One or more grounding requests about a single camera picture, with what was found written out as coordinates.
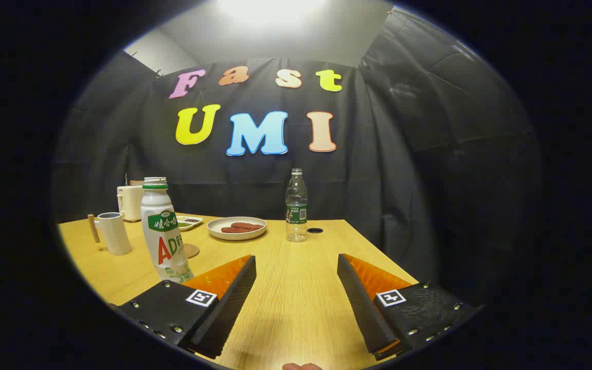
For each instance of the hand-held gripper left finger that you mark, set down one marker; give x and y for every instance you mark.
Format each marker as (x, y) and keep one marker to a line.
(226, 308)

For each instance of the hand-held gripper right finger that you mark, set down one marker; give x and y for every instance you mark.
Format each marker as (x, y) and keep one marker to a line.
(363, 308)

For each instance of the round cork coaster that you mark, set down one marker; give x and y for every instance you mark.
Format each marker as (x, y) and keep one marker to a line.
(193, 251)

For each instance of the white juice bottle green label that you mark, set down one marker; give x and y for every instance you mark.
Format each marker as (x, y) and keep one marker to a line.
(165, 231)

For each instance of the clear plastic water bottle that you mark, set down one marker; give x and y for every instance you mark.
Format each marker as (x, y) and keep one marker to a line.
(296, 210)

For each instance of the wooden table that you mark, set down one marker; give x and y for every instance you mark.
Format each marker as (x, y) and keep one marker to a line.
(296, 288)

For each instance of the white round plate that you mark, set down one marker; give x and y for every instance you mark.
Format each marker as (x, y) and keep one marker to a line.
(216, 231)

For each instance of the brown meat patty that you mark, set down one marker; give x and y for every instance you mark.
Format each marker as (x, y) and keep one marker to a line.
(233, 230)
(248, 225)

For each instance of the white divided dish of beans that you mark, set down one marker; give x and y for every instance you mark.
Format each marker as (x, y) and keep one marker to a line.
(189, 222)

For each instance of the cream toaster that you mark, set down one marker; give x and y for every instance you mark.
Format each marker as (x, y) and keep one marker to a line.
(130, 205)

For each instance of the black backdrop cloth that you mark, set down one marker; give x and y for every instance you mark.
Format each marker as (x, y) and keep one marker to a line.
(404, 169)

